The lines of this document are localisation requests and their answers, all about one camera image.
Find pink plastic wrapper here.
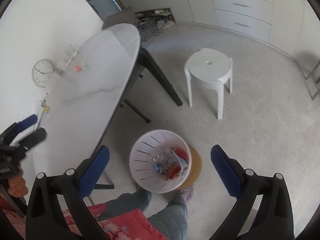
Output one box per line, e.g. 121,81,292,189
75,66,82,72

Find white plastic trash bin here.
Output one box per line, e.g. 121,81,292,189
129,129,193,193

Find left hand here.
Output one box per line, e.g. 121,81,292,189
8,166,28,198

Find white notebook stack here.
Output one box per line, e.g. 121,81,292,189
33,99,47,131

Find yellow binder clips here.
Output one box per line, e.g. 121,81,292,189
44,106,50,113

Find pink floral jacket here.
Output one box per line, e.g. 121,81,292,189
1,196,166,239

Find clear glass pitcher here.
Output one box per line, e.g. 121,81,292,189
63,44,79,61

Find round wooden board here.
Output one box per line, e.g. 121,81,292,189
177,145,202,190

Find person legs grey pants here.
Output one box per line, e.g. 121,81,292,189
97,185,195,239

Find orange-red folded paper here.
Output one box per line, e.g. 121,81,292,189
168,148,189,180

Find blue snack wrapper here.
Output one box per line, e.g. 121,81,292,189
153,147,189,181

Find brown clear plastic wrapper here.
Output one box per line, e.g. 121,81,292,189
151,148,177,166

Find black table leg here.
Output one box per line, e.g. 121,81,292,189
85,47,184,190

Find white round plastic stool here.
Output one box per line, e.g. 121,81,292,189
184,48,233,120

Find white drawer cabinet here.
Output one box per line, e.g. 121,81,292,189
187,0,304,55

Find round wall clock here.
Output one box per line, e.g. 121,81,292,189
31,59,55,88

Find grey metal frame stool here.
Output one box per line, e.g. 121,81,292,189
299,61,319,101

